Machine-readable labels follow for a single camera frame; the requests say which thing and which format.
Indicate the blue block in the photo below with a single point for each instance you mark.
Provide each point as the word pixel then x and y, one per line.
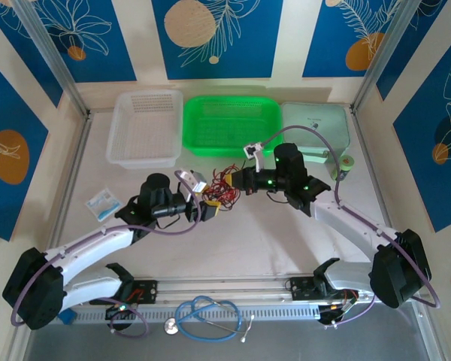
pixel 65 316

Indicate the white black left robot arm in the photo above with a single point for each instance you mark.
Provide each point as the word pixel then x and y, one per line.
pixel 97 240

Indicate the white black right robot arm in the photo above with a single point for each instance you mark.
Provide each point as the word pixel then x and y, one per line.
pixel 345 222

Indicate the white packet with blue print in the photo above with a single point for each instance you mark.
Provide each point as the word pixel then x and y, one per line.
pixel 103 205

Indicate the blue stethoscope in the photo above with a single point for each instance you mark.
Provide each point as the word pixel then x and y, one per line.
pixel 171 326

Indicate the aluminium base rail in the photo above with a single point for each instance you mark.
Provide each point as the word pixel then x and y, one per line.
pixel 225 289

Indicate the aluminium frame post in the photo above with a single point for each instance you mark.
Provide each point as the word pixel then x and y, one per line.
pixel 53 56
pixel 390 56

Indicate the white plastic basket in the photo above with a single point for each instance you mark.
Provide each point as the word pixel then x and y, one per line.
pixel 143 131

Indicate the aluminium table side rail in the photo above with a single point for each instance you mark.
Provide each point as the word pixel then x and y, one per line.
pixel 365 144
pixel 77 150

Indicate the green plastic basket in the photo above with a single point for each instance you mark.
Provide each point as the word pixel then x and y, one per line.
pixel 229 124

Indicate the small black controller board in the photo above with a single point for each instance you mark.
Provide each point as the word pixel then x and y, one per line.
pixel 325 317
pixel 112 314

